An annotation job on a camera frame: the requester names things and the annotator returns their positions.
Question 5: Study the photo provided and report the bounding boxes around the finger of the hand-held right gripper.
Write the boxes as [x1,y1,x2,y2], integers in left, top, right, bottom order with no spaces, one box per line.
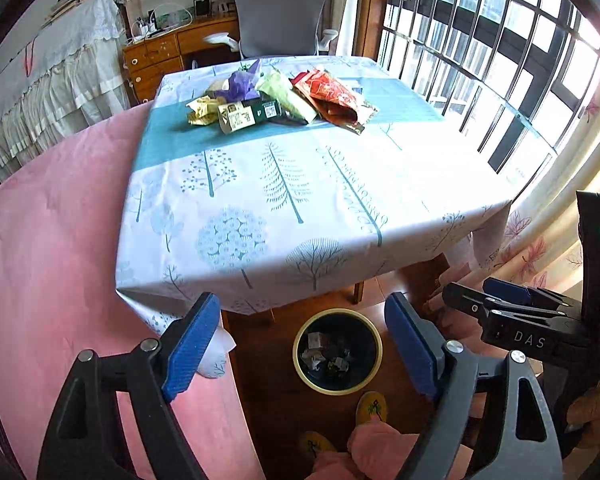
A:
[442,282,588,361]
[482,277,581,317]

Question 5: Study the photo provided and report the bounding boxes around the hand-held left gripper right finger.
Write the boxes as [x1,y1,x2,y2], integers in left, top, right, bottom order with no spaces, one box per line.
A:
[384,291,563,480]

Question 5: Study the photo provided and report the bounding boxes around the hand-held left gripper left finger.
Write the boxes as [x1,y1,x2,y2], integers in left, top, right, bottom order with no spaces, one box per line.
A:
[36,292,223,480]

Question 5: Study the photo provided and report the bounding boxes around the dark trash bin yellow rim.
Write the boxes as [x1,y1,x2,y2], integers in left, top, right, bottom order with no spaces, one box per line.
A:
[292,308,383,395]

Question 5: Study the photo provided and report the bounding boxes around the person's right hand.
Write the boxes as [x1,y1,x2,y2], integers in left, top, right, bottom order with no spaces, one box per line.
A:
[566,377,600,448]

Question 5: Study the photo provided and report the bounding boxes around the yellow slipper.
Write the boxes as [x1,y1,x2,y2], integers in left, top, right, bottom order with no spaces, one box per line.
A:
[355,391,389,424]
[299,431,337,461]

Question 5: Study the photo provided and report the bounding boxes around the leaf print curtain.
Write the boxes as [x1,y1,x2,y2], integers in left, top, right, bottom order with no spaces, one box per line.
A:
[472,50,600,311]

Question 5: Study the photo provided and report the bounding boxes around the heap of discarded wrappers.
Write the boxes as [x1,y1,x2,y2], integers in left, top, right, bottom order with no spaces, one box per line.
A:
[300,330,362,376]

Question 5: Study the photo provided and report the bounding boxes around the person's pink trouser leg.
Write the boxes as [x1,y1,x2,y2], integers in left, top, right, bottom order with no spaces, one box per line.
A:
[310,417,431,480]

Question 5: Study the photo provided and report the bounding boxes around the pink bed sheet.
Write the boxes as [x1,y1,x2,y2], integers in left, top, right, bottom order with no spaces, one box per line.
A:
[0,102,261,480]

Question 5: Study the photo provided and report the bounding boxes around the tree print tablecloth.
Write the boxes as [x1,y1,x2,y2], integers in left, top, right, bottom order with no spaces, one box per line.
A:
[115,55,553,336]

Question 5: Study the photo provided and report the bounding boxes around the gold wrapper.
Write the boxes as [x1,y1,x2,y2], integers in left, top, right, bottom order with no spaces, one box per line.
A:
[186,96,226,127]

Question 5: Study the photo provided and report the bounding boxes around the dark green box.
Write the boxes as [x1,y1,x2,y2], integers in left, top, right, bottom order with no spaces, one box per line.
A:
[242,97,284,123]

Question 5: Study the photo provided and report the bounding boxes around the black window grille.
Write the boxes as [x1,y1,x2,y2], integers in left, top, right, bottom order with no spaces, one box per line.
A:
[380,0,600,173]

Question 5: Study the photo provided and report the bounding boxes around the red snack packet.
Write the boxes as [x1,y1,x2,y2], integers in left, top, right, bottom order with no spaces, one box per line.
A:
[291,69,379,135]

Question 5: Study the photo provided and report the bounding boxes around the purple crumpled paper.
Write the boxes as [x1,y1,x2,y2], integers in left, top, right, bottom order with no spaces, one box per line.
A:
[215,59,264,103]

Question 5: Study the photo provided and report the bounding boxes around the pale green snack packet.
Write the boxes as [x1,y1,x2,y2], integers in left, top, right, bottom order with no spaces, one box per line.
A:
[256,69,317,125]

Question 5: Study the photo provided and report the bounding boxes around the wooden desk with drawers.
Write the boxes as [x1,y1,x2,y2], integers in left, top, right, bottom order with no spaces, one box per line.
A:
[122,12,241,103]

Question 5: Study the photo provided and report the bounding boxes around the white cloth-covered furniture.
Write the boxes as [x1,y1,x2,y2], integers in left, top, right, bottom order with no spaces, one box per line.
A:
[0,0,132,181]

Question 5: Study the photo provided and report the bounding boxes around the grey office chair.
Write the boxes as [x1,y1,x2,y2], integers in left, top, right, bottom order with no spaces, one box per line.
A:
[202,0,339,61]

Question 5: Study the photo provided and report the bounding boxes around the stack of books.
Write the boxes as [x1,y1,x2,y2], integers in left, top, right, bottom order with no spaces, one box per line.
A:
[42,0,116,26]

